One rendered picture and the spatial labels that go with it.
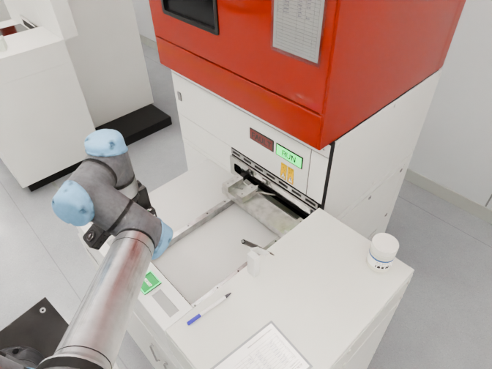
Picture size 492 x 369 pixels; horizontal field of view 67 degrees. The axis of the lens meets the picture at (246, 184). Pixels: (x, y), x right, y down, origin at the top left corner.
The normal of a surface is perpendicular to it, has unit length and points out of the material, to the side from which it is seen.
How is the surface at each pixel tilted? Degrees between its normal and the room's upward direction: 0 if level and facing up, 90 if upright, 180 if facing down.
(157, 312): 0
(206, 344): 0
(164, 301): 0
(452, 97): 90
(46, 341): 45
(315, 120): 90
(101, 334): 38
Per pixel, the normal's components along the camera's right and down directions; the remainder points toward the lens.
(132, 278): 0.83, -0.48
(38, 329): 0.53, -0.23
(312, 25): -0.73, 0.48
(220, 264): -0.02, -0.73
